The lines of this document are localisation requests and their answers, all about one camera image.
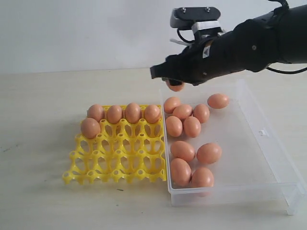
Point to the yellow plastic egg tray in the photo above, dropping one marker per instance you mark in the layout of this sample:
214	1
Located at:
120	151

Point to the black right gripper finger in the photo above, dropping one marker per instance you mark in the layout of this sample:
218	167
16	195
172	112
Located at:
171	69
171	82

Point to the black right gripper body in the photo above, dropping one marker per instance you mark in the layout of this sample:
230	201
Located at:
214	55

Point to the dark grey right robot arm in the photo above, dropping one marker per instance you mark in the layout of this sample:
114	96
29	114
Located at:
279	36

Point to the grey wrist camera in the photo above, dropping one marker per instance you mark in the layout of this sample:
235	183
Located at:
202	21

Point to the brown egg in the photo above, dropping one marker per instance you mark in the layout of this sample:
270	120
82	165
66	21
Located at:
96	112
133	113
192	127
170	104
90	128
182	150
218	101
183	111
174	126
180	172
114	114
209	153
152	113
176	88
202	113
202	177

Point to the clear plastic container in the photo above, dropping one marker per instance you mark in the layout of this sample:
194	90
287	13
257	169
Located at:
254	165

